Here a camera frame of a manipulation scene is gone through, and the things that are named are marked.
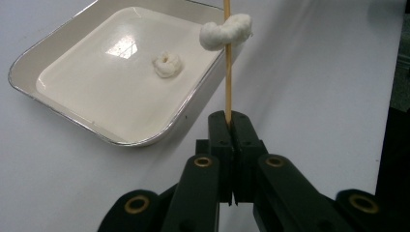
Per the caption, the white puffy food piece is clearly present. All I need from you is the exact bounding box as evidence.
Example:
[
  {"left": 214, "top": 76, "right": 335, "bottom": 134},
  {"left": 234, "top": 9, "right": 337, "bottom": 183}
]
[
  {"left": 198, "top": 13, "right": 253, "bottom": 52},
  {"left": 152, "top": 51, "right": 184, "bottom": 79}
]

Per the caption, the white rectangular tray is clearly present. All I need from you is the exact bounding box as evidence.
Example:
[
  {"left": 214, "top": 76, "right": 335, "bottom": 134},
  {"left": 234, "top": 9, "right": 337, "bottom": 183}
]
[{"left": 8, "top": 0, "right": 246, "bottom": 148}]

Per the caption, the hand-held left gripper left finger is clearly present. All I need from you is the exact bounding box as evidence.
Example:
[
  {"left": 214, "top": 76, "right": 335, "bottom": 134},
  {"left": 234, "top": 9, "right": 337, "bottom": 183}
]
[{"left": 195, "top": 110, "right": 234, "bottom": 205}]

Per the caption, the wooden skewer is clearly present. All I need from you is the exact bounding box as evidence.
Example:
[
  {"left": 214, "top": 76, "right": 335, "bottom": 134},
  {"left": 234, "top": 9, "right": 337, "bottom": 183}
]
[{"left": 222, "top": 0, "right": 233, "bottom": 128}]

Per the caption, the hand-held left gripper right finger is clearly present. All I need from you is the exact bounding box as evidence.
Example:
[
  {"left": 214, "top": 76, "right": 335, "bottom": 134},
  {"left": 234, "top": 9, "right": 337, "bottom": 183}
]
[{"left": 231, "top": 110, "right": 269, "bottom": 206}]

